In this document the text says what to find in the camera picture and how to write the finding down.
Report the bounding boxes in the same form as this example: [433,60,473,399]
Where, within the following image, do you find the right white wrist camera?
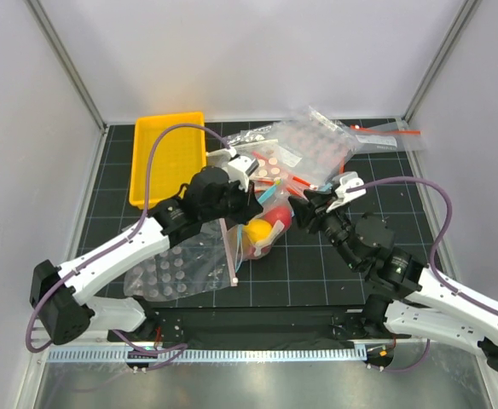
[326,171,366,213]

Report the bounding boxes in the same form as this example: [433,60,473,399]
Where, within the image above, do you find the left aluminium frame post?
[24,0,107,133]

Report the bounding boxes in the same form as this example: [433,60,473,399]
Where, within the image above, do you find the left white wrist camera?
[224,155,259,185]

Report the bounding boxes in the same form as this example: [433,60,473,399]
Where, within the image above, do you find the slotted cable duct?
[47,345,367,364]

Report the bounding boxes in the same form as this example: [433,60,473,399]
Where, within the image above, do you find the orange zipper bag far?
[350,123,426,153]

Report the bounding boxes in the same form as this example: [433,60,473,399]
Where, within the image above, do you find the red dragon fruit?
[243,243,272,261]

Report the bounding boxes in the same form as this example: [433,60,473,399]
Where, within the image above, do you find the orange zipper clear bag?
[251,151,332,197]

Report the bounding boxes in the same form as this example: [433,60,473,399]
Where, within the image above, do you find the white polka dot bag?
[235,139,311,188]

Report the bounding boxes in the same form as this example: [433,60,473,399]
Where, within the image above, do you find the blue zipper clear bag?
[226,181,293,272]

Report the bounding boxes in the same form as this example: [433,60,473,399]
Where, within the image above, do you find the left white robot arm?
[26,157,263,352]

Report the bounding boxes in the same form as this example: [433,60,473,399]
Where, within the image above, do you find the yellow lemon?
[241,218,272,247]

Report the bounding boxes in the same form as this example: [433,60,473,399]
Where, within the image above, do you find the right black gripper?
[287,189,361,271]

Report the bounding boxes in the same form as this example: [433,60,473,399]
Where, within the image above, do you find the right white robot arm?
[289,190,498,372]

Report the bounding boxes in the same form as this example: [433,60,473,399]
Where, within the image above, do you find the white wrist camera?
[224,155,259,185]
[326,171,366,213]

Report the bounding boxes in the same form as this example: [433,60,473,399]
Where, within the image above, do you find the black grid mat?
[75,124,438,308]

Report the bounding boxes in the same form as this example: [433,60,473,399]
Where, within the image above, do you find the aluminium frame post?
[402,0,482,123]
[24,0,107,133]

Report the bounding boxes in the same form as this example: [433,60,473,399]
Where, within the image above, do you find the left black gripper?
[200,176,263,225]

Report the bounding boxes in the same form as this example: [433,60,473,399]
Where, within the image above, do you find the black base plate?
[107,306,425,344]

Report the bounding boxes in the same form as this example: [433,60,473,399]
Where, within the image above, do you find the pink zipper polka dot bag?
[124,219,238,302]

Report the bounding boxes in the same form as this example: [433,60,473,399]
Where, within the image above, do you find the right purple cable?
[346,176,498,375]

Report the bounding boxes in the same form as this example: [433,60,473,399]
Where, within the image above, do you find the red dotted clear bag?
[227,107,362,186]

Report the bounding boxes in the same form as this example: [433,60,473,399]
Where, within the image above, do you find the right aluminium frame post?
[402,0,482,123]

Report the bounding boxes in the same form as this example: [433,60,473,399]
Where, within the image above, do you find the red apple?
[262,205,292,230]

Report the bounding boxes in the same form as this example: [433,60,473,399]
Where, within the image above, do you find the yellow plastic bin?
[129,112,206,210]

